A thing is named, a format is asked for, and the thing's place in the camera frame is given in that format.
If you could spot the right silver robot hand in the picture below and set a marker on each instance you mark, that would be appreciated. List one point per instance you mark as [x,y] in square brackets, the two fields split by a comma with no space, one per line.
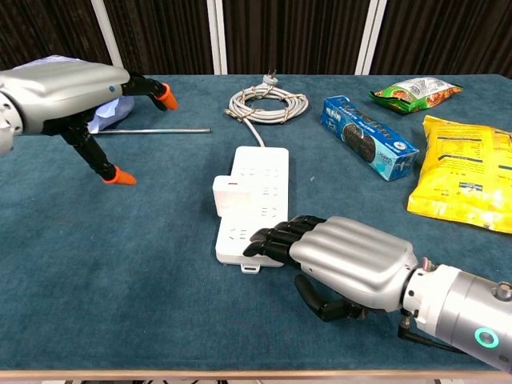
[352,256]

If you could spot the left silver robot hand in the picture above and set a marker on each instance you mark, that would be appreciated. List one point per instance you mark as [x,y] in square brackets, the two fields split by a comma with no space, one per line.
[68,96]

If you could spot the white power strip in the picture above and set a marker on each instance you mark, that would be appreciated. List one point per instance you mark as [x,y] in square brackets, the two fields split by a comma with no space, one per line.
[260,168]

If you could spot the white plug adapter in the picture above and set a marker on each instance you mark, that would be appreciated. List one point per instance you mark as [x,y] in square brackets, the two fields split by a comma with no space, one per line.
[224,196]

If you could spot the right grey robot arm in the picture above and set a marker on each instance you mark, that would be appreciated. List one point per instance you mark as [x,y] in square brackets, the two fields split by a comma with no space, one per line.
[460,304]

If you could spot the white blue tissue pack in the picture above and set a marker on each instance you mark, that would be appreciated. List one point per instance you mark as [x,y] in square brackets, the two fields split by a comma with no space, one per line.
[116,112]

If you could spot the thin metal rod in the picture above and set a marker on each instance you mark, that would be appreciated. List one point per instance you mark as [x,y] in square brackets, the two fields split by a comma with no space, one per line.
[160,130]

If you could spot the blue cookie box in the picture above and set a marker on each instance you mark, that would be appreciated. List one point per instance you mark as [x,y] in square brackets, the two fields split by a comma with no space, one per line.
[360,132]

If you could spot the yellow chip bag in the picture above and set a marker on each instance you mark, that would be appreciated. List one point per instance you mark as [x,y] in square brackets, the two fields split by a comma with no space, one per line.
[460,172]

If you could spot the teal felt table cloth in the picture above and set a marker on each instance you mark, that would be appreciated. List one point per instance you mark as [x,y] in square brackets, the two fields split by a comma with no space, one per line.
[120,260]

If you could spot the green snack bag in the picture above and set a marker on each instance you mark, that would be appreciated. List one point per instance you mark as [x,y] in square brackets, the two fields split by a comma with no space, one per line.
[416,94]

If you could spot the white slanted partition post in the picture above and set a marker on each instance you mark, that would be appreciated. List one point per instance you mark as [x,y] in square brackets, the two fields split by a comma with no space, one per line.
[107,36]
[371,36]

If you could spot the white upright partition post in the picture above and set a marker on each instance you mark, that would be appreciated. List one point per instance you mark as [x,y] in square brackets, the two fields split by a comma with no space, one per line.
[216,36]

